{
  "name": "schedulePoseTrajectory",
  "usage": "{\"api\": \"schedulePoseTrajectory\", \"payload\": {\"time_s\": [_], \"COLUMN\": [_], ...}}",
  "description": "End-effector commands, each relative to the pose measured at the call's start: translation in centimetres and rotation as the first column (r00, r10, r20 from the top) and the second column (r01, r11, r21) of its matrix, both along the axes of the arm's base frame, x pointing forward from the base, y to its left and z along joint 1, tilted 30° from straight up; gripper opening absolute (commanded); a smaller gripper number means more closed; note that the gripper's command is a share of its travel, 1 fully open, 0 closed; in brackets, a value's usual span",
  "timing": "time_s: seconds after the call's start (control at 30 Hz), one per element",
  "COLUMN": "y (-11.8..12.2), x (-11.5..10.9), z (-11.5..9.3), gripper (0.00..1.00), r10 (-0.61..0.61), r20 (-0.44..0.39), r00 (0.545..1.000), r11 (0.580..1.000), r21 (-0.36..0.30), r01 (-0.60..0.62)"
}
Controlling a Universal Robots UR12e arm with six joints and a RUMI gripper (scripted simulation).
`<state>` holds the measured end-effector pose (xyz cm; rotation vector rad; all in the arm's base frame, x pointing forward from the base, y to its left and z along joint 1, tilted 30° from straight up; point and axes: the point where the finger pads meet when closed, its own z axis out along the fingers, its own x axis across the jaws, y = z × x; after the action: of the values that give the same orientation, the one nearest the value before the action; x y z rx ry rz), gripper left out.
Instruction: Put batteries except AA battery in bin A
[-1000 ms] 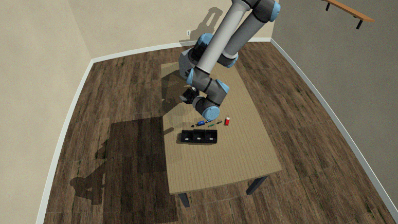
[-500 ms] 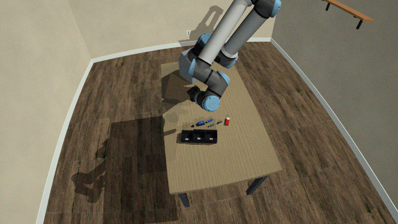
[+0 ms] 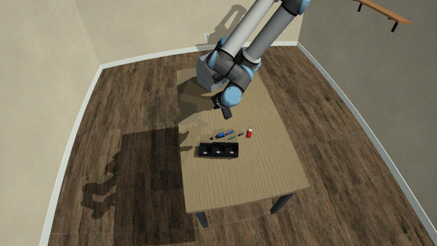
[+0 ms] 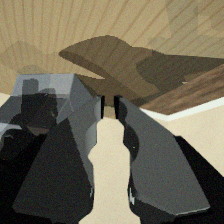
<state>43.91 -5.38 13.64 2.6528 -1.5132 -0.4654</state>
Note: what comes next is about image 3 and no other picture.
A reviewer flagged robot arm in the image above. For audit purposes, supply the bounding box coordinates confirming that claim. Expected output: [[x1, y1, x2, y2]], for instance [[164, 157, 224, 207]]
[[206, 0, 310, 120]]

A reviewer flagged black rack of bins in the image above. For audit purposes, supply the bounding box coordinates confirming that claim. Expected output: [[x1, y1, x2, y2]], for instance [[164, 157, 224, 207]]
[[199, 142, 239, 157]]

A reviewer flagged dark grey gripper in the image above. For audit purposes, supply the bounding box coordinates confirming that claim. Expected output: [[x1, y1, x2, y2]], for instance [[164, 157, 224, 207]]
[[211, 92, 220, 109]]

